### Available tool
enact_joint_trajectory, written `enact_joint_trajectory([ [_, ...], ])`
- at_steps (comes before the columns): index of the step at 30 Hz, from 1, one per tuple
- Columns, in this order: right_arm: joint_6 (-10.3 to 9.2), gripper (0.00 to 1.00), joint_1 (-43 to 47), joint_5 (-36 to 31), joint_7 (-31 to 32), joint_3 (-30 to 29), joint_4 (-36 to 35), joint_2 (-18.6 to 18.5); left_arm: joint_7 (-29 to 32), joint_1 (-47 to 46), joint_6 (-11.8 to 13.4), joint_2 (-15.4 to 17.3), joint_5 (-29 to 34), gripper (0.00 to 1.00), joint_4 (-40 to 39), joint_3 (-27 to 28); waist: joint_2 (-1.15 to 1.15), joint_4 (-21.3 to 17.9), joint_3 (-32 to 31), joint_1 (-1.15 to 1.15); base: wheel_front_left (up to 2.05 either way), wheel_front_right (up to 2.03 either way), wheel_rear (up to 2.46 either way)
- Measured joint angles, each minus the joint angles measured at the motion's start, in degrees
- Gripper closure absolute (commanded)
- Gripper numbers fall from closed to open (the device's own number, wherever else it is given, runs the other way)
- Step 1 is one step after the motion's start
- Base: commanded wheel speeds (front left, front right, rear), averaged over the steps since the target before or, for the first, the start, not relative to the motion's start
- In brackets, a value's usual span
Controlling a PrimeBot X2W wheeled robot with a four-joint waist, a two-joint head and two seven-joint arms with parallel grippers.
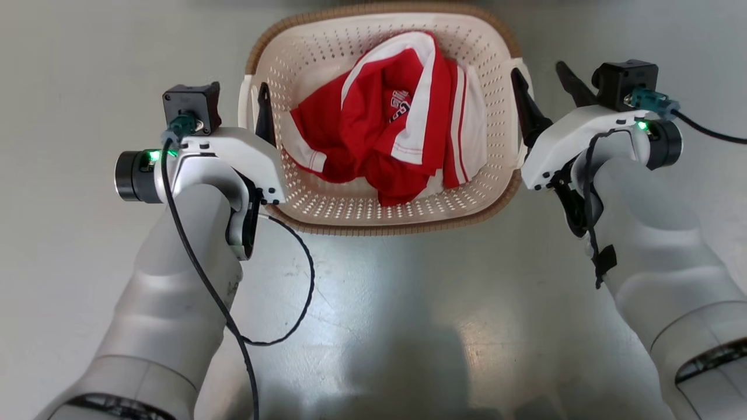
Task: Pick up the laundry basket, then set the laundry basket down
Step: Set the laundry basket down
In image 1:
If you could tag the cream perforated laundry basket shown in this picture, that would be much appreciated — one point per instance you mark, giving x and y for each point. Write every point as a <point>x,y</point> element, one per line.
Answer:
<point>350,207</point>

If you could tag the red and white shirt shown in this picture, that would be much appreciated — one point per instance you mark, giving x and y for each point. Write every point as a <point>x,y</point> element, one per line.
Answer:
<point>373,116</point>

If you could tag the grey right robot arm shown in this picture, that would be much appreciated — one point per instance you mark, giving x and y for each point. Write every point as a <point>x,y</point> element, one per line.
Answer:
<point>659,251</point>

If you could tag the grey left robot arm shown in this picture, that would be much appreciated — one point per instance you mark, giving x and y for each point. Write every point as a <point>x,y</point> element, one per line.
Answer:
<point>169,291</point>

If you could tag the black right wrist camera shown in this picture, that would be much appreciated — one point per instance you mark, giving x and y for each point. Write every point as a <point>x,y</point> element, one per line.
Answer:
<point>621,79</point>

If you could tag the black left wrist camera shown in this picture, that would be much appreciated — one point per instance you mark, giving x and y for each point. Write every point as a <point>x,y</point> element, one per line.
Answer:
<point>191,100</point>

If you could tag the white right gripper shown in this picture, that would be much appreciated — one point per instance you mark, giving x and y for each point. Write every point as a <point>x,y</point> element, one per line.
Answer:
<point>572,137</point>

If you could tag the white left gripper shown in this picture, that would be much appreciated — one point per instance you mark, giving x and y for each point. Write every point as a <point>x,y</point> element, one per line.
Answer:
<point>245,154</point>

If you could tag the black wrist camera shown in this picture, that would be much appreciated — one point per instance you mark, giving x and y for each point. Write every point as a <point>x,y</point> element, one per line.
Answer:
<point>191,100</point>
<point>621,79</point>

